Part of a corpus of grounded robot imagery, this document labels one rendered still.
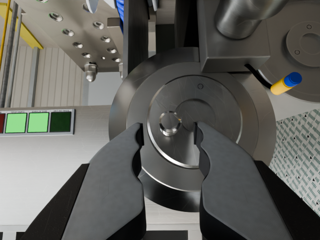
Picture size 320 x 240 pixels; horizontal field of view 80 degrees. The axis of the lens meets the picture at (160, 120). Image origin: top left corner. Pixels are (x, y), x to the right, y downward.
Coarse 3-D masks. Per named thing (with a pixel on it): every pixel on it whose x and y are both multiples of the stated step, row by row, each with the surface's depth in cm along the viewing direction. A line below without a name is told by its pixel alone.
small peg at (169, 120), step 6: (162, 114) 12; (168, 114) 12; (174, 114) 12; (162, 120) 12; (168, 120) 12; (174, 120) 12; (180, 120) 12; (162, 126) 12; (168, 126) 12; (174, 126) 12; (162, 132) 14; (168, 132) 12; (174, 132) 13
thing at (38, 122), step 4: (32, 116) 51; (36, 116) 51; (40, 116) 51; (44, 116) 51; (32, 120) 51; (36, 120) 51; (40, 120) 51; (44, 120) 51; (32, 124) 51; (36, 124) 51; (40, 124) 51; (44, 124) 51; (32, 128) 51; (36, 128) 51; (40, 128) 51; (44, 128) 51
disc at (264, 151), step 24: (192, 48) 18; (144, 72) 18; (240, 72) 18; (120, 96) 18; (264, 96) 17; (120, 120) 17; (264, 120) 17; (264, 144) 16; (144, 192) 16; (168, 192) 16; (192, 192) 16
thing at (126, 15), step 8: (128, 0) 20; (136, 0) 26; (128, 8) 20; (136, 8) 26; (128, 16) 20; (136, 16) 26; (128, 24) 20; (136, 24) 26; (144, 24) 37; (128, 32) 19; (136, 32) 25; (144, 32) 36; (128, 40) 19; (136, 40) 25; (144, 40) 36; (128, 48) 19; (136, 48) 25; (144, 48) 36; (128, 56) 19; (136, 56) 25; (144, 56) 35; (128, 64) 19; (136, 64) 25; (128, 72) 19
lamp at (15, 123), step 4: (8, 116) 52; (12, 116) 52; (16, 116) 52; (20, 116) 52; (24, 116) 51; (8, 120) 51; (12, 120) 51; (16, 120) 51; (20, 120) 51; (24, 120) 51; (8, 124) 51; (12, 124) 51; (16, 124) 51; (20, 124) 51; (24, 124) 51; (8, 128) 51; (12, 128) 51; (16, 128) 51; (20, 128) 51; (24, 128) 51
